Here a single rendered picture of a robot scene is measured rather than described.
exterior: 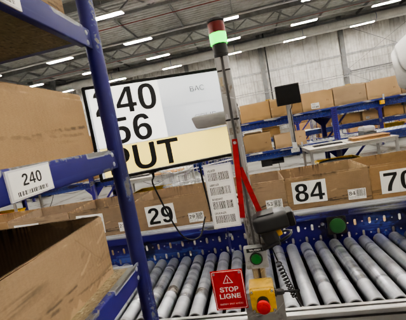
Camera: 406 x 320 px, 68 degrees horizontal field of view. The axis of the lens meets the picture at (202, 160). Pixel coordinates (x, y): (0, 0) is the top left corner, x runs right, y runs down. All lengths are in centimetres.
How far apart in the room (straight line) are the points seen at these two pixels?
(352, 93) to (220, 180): 554
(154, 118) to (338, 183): 96
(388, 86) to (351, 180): 505
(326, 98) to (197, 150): 532
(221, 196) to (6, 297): 66
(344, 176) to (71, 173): 135
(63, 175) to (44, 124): 8
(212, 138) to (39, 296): 73
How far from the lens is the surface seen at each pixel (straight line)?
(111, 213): 172
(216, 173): 91
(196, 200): 156
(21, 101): 42
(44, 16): 46
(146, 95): 100
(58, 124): 47
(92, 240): 51
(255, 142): 578
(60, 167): 40
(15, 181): 34
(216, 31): 93
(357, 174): 160
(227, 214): 93
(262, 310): 94
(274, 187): 153
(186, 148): 99
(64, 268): 45
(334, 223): 154
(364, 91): 640
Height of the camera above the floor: 134
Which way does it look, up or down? 5 degrees down
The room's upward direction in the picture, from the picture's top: 11 degrees counter-clockwise
